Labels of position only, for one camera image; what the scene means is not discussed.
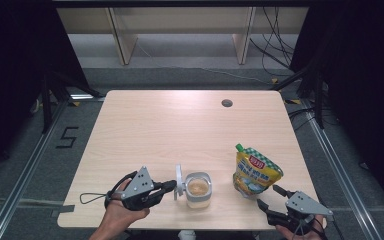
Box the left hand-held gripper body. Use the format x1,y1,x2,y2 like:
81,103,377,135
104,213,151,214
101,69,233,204
121,165,158,212

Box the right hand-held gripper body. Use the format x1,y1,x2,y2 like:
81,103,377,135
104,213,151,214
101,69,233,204
266,190,334,236

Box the clear jar with white lid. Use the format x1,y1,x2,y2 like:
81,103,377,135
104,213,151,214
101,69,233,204
173,163,213,210

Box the yellow spout pouch green cap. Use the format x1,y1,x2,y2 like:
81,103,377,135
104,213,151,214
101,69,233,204
232,143,284,200

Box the person's right hand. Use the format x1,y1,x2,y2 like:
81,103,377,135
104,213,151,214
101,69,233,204
275,214,328,240

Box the person's left hand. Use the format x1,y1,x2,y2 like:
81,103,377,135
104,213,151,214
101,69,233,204
103,179,151,233

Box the white object under table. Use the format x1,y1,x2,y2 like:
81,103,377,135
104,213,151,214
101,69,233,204
178,229,198,240

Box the black metal stand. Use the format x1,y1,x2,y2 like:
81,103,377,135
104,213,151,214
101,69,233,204
39,71,105,134
273,63,326,130

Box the dark curtain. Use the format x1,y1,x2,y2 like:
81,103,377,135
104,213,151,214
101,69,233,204
0,0,89,183
289,0,384,209

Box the beige wooden shelf unit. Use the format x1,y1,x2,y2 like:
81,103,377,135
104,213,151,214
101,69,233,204
56,6,309,66

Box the long aluminium floor rail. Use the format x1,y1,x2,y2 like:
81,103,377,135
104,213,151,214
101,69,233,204
0,99,72,240
301,99,381,240

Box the thin black cord loop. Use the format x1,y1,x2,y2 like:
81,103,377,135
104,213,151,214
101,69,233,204
79,192,110,205

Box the black floor cables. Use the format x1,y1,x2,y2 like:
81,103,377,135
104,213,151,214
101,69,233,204
288,106,318,132

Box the short aluminium floor rail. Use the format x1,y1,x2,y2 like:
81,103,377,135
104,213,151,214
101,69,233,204
69,94,106,102

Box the bundle of black cables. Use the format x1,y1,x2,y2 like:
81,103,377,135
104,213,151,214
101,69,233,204
249,6,296,78

